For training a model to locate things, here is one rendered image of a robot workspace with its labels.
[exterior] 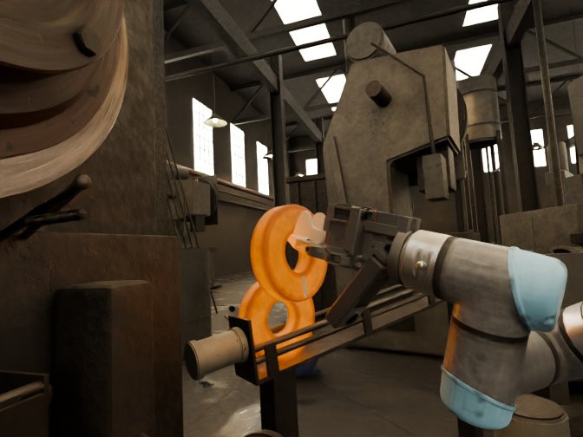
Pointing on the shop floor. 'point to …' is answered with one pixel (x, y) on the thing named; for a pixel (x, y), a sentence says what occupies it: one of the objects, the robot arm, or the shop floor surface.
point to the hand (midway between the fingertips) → (291, 240)
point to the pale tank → (485, 119)
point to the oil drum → (194, 295)
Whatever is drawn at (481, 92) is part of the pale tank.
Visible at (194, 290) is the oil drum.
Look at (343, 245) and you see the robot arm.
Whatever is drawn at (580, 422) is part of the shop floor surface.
